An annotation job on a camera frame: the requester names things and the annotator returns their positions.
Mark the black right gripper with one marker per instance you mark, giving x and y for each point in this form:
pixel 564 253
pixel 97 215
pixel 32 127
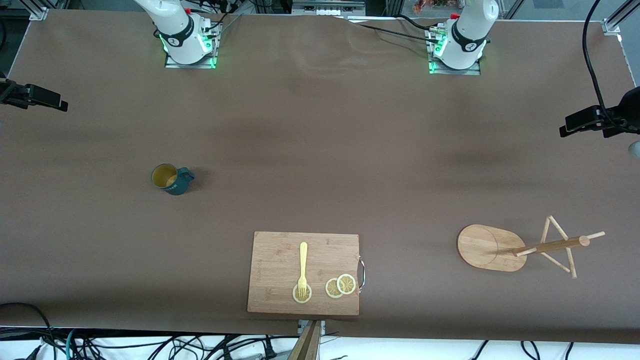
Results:
pixel 11 93

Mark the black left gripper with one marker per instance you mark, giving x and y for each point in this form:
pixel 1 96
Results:
pixel 631 106

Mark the teal cup with yellow inside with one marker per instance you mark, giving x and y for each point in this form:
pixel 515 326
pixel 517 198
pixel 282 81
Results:
pixel 175 187

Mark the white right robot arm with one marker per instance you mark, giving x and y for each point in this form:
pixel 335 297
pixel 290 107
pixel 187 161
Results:
pixel 175 30

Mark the wooden cup rack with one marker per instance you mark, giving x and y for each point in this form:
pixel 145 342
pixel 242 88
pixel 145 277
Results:
pixel 485 247

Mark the brown table cover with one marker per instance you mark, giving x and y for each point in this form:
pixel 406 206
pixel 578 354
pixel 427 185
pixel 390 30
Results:
pixel 320 150

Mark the bamboo cutting board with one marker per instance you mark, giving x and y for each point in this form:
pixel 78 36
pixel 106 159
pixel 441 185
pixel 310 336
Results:
pixel 275 260

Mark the white power strip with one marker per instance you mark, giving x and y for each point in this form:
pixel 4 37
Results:
pixel 327 7

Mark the lemon slice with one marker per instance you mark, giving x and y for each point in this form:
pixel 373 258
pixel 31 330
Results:
pixel 346 284
pixel 296 296

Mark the yellow plastic fork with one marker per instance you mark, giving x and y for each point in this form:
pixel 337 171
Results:
pixel 303 260

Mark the wooden beam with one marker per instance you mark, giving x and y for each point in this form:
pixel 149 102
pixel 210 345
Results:
pixel 307 347

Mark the aluminium frame corner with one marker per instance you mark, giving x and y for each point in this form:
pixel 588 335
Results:
pixel 617 22
pixel 40 11

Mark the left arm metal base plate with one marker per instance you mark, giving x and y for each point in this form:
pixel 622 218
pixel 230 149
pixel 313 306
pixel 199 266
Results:
pixel 472 72

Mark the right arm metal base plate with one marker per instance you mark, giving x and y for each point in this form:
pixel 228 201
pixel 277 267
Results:
pixel 205 63

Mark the metal table bracket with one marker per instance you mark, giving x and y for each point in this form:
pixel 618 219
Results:
pixel 323 326

